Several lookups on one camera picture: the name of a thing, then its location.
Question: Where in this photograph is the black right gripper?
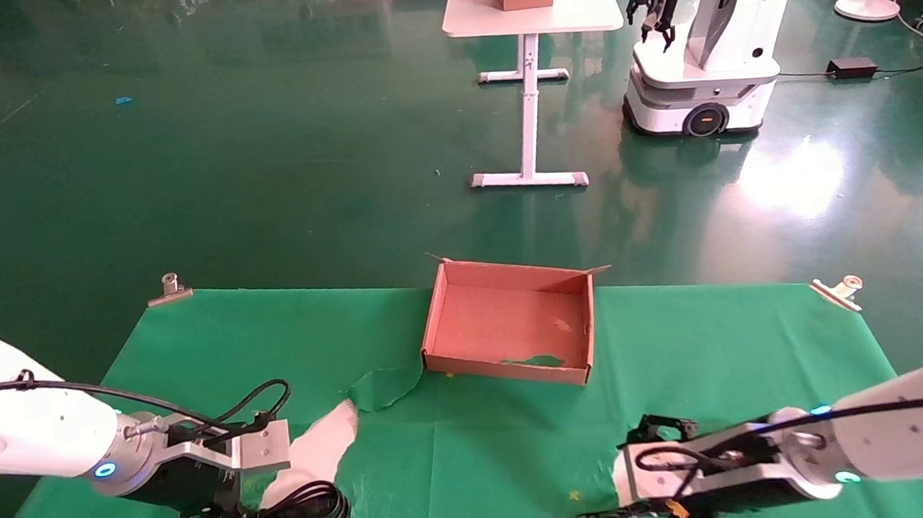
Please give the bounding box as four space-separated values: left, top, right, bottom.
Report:
649 478 822 518

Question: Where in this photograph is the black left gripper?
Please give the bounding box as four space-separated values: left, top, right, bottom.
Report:
126 452 274 518

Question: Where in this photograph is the thick black cable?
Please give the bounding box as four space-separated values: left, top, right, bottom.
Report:
250 477 353 518

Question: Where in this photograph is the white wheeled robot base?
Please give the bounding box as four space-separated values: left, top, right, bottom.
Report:
614 0 824 144

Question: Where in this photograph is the open brown cardboard box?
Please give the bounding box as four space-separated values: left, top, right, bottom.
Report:
413 239 621 398

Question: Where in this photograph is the white height-adjustable table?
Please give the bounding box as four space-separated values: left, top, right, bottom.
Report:
439 0 637 198

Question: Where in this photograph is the black power adapter brick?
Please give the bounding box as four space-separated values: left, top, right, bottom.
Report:
825 55 879 84

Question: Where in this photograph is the green table cloth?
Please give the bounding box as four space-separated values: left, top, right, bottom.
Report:
0 232 923 518

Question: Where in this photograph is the silver binder clip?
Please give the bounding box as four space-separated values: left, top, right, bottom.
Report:
809 273 867 317
145 270 195 309

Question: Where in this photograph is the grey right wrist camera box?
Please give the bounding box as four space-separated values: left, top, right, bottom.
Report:
611 424 783 513

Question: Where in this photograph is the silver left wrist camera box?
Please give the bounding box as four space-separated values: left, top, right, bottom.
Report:
181 419 294 480

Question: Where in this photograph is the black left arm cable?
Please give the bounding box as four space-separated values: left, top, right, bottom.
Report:
0 348 296 462

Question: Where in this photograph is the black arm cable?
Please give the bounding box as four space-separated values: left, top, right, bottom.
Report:
0 348 296 462
620 382 923 479

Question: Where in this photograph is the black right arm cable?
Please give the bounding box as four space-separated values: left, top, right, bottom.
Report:
620 382 923 479

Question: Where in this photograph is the black floor power cable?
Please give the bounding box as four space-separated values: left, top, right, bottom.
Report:
776 57 923 89

